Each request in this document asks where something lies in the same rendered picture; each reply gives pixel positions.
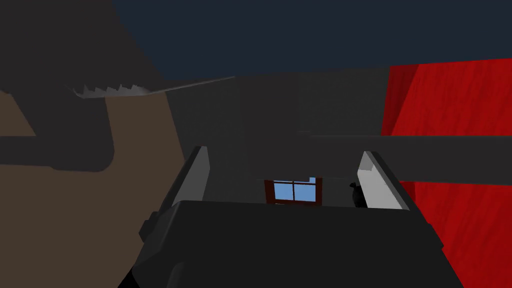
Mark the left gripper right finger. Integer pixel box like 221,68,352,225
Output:
357,150,411,211

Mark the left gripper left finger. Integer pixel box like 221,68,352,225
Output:
159,145,211,213

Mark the red-framed window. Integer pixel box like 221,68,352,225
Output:
263,176,323,207

